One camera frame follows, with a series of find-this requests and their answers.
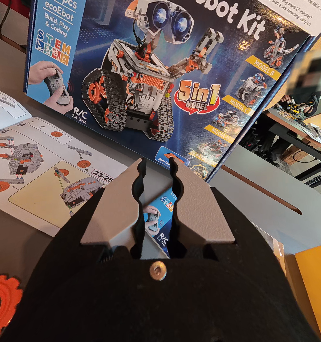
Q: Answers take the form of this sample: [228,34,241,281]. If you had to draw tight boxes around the dark work table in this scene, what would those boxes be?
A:
[265,103,321,155]

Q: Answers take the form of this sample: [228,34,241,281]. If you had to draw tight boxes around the small blue-cover booklet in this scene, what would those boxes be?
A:
[143,184,178,254]

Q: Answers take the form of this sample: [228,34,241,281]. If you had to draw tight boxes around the blue robot kit box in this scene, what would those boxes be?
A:
[23,0,320,182]

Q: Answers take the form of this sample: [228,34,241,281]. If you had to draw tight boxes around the black coiled cable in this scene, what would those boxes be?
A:
[305,169,321,187]

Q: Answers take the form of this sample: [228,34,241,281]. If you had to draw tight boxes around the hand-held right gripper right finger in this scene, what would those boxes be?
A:
[168,157,236,259]

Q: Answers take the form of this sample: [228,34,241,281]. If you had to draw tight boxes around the yellow plastic bin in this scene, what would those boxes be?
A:
[294,242,321,342]

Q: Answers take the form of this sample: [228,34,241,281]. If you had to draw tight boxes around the orange gear wheel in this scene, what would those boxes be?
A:
[0,275,23,340]

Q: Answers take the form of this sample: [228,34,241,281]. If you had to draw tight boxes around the open instruction booklet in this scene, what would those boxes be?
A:
[0,87,129,237]

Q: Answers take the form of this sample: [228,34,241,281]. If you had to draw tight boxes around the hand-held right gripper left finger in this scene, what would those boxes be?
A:
[80,157,147,260]

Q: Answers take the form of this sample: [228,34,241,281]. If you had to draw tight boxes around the printed white instruction sheet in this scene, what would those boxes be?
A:
[257,0,321,38]

